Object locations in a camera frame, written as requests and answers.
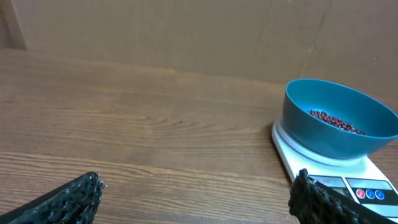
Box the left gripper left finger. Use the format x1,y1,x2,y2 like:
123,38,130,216
1,172,105,224

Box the white digital kitchen scale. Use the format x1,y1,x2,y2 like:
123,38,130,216
272,120,397,223

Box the red beans in bowl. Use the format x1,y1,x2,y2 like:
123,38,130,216
308,110,366,135

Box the blue plastic bowl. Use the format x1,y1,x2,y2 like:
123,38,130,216
280,78,397,159

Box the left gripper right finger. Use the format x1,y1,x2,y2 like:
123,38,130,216
288,169,394,224

